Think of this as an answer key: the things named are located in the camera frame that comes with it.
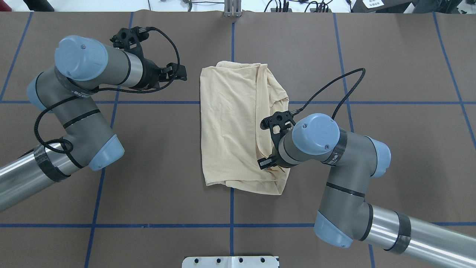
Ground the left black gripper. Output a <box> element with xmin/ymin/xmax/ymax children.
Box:
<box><xmin>140</xmin><ymin>59</ymin><xmax>187</xmax><ymax>90</ymax></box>

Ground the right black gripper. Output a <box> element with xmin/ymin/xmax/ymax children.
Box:
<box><xmin>258</xmin><ymin>145</ymin><xmax>294</xmax><ymax>170</ymax></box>

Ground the cream long-sleeve printed shirt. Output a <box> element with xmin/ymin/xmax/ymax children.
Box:
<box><xmin>200</xmin><ymin>61</ymin><xmax>290</xmax><ymax>195</ymax></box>

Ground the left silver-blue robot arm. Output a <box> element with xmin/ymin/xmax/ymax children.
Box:
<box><xmin>1</xmin><ymin>27</ymin><xmax>187</xmax><ymax>211</ymax></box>

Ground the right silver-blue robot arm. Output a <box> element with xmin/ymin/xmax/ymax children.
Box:
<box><xmin>257</xmin><ymin>110</ymin><xmax>476</xmax><ymax>268</ymax></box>

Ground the black box with label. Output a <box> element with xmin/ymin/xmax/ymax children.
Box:
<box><xmin>351</xmin><ymin>0</ymin><xmax>414</xmax><ymax>13</ymax></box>

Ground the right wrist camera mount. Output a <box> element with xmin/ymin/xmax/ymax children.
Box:
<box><xmin>260</xmin><ymin>110</ymin><xmax>299</xmax><ymax>148</ymax></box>

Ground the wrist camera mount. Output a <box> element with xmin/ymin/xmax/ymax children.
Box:
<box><xmin>109</xmin><ymin>26</ymin><xmax>149</xmax><ymax>58</ymax></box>
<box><xmin>260</xmin><ymin>110</ymin><xmax>299</xmax><ymax>148</ymax></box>

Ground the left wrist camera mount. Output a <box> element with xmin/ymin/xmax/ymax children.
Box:
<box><xmin>109</xmin><ymin>26</ymin><xmax>149</xmax><ymax>58</ymax></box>

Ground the aluminium frame post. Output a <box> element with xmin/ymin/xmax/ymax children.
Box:
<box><xmin>224</xmin><ymin>0</ymin><xmax>242</xmax><ymax>17</ymax></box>

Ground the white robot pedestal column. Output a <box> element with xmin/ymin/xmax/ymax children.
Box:
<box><xmin>181</xmin><ymin>255</ymin><xmax>280</xmax><ymax>268</ymax></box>

